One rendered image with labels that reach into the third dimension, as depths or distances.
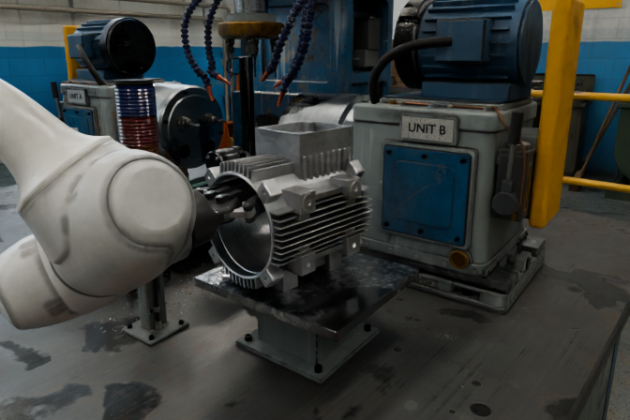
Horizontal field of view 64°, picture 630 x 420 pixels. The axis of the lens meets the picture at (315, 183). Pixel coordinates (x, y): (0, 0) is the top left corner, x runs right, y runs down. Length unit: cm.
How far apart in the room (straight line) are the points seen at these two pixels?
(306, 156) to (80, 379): 46
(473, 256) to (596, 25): 531
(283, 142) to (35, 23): 637
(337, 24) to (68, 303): 110
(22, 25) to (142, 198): 659
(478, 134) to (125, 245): 67
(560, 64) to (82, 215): 78
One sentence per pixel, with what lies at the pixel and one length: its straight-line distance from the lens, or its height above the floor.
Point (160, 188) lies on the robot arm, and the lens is 42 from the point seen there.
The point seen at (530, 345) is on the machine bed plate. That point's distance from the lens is 92.
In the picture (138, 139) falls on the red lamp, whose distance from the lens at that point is 80.
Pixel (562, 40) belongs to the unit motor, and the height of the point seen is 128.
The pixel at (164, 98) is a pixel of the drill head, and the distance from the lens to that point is 152.
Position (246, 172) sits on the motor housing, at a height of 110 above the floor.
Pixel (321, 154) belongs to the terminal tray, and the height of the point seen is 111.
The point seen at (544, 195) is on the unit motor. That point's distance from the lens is 99.
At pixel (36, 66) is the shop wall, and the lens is 700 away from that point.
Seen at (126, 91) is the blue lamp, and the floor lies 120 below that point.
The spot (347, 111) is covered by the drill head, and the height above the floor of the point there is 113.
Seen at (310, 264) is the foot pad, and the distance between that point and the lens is 72.
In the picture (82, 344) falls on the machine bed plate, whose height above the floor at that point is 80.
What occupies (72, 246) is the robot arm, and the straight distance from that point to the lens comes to 45.
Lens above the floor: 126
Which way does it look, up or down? 15 degrees down
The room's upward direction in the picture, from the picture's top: straight up
